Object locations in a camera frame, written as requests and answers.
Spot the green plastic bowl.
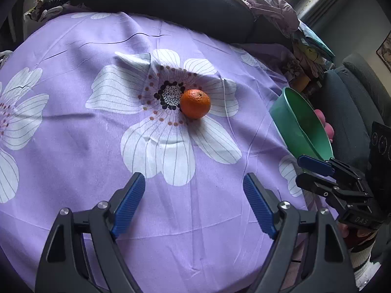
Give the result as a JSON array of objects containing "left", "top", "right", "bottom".
[{"left": 269, "top": 87, "right": 333, "bottom": 161}]

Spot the striped right sleeve forearm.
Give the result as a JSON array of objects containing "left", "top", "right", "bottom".
[{"left": 349, "top": 237, "right": 381, "bottom": 291}]

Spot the person's right hand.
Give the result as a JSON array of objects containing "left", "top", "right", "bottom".
[{"left": 337, "top": 222, "right": 376, "bottom": 249}]

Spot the grey armchair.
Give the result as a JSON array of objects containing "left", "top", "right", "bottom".
[{"left": 312, "top": 53, "right": 390, "bottom": 172}]

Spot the stack of folded clothes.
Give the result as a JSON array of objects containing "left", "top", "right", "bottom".
[{"left": 291, "top": 21, "right": 335, "bottom": 79}]

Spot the purple floral tablecloth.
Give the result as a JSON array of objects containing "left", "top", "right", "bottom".
[{"left": 1, "top": 13, "right": 307, "bottom": 292}]

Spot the pink crumpled clothing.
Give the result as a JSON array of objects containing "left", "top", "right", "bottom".
[{"left": 235, "top": 0, "right": 300, "bottom": 38}]

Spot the dark green sofa cushion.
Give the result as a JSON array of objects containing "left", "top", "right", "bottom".
[{"left": 70, "top": 0, "right": 292, "bottom": 48}]

